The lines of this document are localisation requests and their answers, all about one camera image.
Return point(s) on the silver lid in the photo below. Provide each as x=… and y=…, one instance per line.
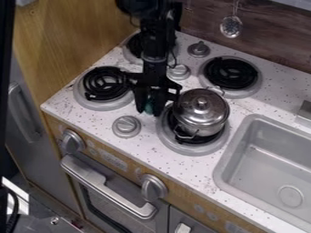
x=201, y=104

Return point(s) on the silver strainer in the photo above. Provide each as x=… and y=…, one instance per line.
x=231, y=25

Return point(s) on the toy stove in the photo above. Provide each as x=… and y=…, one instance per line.
x=121, y=121

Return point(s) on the silver pot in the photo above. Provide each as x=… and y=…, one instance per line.
x=198, y=124

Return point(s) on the toy sink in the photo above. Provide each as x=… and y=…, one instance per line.
x=267, y=164

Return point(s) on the green toy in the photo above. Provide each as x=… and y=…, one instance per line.
x=149, y=106

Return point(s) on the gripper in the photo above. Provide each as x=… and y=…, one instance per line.
x=154, y=75

